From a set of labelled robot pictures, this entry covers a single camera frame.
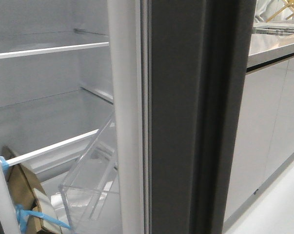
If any dark grey fridge door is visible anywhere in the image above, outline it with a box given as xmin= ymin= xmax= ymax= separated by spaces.
xmin=107 ymin=0 xmax=256 ymax=234

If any clear plastic door bin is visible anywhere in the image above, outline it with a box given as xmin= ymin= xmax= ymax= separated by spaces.
xmin=59 ymin=113 xmax=122 ymax=234

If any white fridge interior body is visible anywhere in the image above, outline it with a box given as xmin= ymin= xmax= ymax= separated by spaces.
xmin=0 ymin=0 xmax=113 ymax=234

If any lower glass fridge shelf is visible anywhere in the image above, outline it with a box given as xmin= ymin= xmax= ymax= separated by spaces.
xmin=0 ymin=89 xmax=114 ymax=156

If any glass fridge shelf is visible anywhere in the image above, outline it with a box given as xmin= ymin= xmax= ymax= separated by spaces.
xmin=0 ymin=29 xmax=110 ymax=59
xmin=0 ymin=89 xmax=114 ymax=156

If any upper glass fridge shelf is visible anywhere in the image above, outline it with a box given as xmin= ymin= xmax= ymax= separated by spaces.
xmin=0 ymin=29 xmax=110 ymax=59

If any grey kitchen cabinet unit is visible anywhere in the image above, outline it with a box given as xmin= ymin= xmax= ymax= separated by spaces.
xmin=223 ymin=57 xmax=294 ymax=232

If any steel kitchen countertop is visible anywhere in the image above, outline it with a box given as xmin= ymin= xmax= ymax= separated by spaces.
xmin=247 ymin=22 xmax=294 ymax=69

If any brown cardboard piece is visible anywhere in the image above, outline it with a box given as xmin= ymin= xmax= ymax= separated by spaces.
xmin=1 ymin=145 xmax=64 ymax=234

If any steel sink basin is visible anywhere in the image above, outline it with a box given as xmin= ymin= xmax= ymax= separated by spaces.
xmin=252 ymin=25 xmax=294 ymax=36

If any blue tape strip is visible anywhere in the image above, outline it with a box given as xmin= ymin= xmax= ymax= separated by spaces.
xmin=0 ymin=156 xmax=72 ymax=234

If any wooden dish rack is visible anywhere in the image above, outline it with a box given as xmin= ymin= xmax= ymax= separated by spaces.
xmin=264 ymin=0 xmax=294 ymax=22

